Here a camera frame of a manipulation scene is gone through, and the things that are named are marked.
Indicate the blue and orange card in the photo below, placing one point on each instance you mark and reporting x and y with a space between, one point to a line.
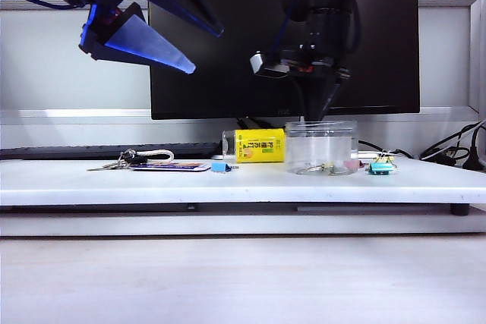
171 167

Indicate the black computer monitor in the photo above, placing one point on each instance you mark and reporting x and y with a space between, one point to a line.
228 81

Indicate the black power plug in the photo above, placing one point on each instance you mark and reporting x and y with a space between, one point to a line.
472 161

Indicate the blue binder clip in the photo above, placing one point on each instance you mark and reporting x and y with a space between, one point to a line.
218 167

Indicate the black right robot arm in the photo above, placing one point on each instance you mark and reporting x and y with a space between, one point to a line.
326 5

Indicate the clear bottle with yellow label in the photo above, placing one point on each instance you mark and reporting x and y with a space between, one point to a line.
258 145

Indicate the metal key bunch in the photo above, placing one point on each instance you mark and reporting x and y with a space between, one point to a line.
114 166

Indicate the teal binder clip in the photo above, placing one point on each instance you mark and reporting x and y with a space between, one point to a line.
377 168

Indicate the pink binder clip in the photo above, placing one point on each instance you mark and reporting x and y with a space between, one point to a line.
350 165

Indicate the white mat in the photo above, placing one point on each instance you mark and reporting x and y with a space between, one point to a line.
243 187

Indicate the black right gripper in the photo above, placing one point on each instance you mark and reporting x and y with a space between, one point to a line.
319 62

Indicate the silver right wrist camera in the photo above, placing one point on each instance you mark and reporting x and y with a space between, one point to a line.
266 64

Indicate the black keyboard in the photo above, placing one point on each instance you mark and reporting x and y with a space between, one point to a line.
76 152

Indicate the round transparent plastic box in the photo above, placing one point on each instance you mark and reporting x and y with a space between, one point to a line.
319 145

